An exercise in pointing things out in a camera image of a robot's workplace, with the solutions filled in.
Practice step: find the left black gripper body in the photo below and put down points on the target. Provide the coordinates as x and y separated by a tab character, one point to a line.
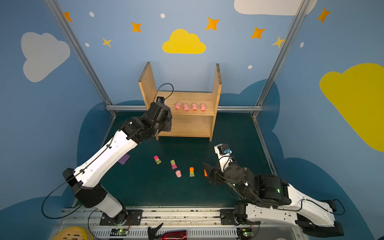
163	116

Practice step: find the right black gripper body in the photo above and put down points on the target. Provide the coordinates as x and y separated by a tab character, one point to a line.
214	175

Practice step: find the pink toy pig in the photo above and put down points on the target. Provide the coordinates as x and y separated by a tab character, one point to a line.
203	107
194	107
178	173
177	105
186	107

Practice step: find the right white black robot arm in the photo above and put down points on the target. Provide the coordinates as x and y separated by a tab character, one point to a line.
268	198

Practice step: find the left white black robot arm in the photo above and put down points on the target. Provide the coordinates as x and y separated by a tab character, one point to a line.
85	180

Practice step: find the wooden two-tier shelf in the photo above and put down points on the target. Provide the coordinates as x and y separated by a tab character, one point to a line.
185	124

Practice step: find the pink green toy truck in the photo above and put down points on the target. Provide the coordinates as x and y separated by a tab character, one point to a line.
157	160

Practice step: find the pink striped toy truck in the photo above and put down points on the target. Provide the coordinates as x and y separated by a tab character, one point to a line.
173	164

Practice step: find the orange green toy car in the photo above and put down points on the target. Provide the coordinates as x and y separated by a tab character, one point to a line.
191	172

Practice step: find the right green circuit board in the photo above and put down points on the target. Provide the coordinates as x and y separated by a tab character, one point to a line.
245	234

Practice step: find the green circuit board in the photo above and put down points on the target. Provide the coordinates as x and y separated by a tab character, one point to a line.
119	232
245	234

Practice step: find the purple pink toy shovel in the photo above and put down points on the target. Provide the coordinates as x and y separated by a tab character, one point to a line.
124	159

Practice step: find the red black clamp tool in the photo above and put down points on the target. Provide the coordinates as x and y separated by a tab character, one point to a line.
174	235

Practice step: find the left green circuit board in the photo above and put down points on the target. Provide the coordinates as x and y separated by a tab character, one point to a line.
119	232

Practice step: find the yellow plastic basket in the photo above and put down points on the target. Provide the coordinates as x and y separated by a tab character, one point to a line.
73	233

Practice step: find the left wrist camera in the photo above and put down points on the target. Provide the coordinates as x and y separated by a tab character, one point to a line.
160	100

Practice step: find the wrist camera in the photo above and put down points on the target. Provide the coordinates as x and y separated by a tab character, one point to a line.
160	100
224	154

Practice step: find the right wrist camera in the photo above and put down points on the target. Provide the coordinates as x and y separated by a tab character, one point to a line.
224	154

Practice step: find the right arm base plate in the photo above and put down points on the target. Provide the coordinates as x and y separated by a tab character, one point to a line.
229	217

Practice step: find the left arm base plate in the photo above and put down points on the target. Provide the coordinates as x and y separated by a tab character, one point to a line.
130	217

